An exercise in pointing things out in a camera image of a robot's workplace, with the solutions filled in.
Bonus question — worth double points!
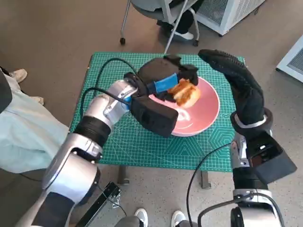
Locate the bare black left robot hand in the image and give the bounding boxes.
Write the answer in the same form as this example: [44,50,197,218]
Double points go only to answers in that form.
[138,54,199,104]

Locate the pink bowl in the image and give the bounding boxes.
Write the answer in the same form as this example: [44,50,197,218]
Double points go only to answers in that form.
[146,76,220,138]

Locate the browned split toy bread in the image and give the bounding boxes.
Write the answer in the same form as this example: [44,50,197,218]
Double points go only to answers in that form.
[170,79,202,109]

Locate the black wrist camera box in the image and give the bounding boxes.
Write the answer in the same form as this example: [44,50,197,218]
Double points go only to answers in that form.
[246,135,298,184]
[130,94,179,139]

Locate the grey table leg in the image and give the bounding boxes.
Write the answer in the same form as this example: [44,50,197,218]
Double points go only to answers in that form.
[118,165,130,185]
[201,170,211,189]

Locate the person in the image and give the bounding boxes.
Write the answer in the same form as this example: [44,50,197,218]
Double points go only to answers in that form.
[0,66,71,175]
[156,0,205,41]
[115,207,197,227]

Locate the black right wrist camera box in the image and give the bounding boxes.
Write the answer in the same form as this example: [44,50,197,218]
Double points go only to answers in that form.
[246,135,298,184]

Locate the white appliance with grille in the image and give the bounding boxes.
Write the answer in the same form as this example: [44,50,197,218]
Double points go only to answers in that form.
[196,0,267,36]
[276,35,303,83]

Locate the green cutting mat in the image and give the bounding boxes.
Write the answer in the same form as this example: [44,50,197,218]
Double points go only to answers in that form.
[70,52,248,173]

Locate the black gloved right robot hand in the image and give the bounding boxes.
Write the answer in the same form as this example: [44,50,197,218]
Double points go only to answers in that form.
[197,49,266,126]

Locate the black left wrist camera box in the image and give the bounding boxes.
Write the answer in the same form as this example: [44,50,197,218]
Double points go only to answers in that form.
[130,94,179,139]

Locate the grey office chair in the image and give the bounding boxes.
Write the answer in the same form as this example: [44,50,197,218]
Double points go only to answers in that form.
[120,0,199,57]

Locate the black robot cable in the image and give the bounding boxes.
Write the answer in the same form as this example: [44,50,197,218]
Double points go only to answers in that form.
[96,57,145,95]
[185,141,235,227]
[79,87,132,119]
[197,188,286,227]

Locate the black metal rail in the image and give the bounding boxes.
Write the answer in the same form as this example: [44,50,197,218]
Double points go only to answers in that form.
[75,181,123,227]

